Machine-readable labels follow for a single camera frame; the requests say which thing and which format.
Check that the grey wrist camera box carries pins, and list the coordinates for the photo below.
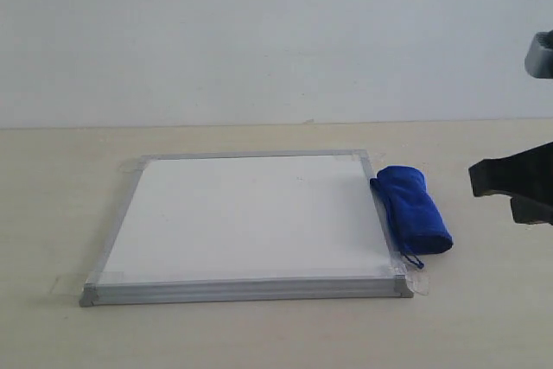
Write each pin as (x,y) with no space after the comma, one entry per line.
(538,60)

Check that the blue cloth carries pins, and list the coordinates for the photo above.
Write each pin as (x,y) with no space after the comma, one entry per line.
(414,221)

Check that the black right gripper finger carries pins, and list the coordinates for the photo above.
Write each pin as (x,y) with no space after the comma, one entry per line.
(529,212)

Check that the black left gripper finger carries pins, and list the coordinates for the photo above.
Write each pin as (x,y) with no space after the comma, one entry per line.
(527,175)

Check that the white board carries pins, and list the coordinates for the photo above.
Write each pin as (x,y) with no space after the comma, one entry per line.
(256,226)

